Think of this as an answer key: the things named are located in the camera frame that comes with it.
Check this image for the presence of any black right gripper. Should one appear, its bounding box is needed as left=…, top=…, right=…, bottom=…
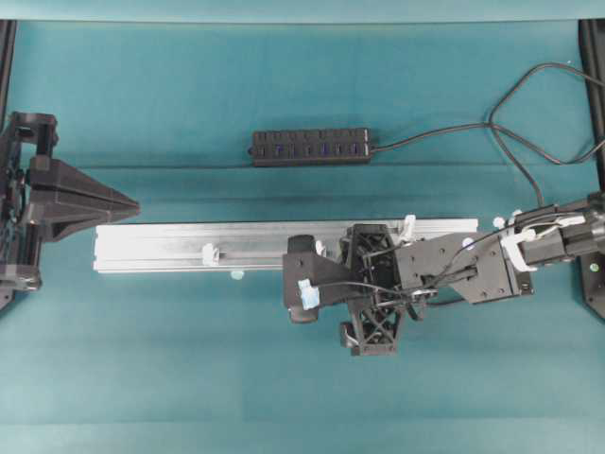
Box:
left=340, top=223, right=406, bottom=356

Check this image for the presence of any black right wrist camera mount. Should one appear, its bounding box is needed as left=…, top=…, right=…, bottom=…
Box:
left=282, top=235, right=372, bottom=323

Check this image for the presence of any silver aluminium extrusion rail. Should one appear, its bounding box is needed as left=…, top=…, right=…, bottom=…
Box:
left=93, top=217, right=478, bottom=274

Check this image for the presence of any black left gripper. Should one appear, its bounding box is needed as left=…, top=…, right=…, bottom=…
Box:
left=1, top=112, right=140, bottom=307

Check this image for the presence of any black aluminium frame rail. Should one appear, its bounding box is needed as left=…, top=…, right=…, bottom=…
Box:
left=579, top=18, right=605, bottom=190

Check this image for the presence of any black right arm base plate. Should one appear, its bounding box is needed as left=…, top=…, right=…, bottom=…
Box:
left=574, top=188, right=605, bottom=323

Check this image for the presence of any black left frame post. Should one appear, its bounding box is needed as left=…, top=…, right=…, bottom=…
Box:
left=0, top=20, right=18, bottom=129

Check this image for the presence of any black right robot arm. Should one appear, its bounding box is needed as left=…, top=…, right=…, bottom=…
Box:
left=340, top=192, right=604, bottom=356

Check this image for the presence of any black USB cable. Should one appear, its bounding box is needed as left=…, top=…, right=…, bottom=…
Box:
left=368, top=61, right=605, bottom=212

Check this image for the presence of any black USB hub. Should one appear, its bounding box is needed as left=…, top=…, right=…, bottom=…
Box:
left=249, top=128, right=372, bottom=167

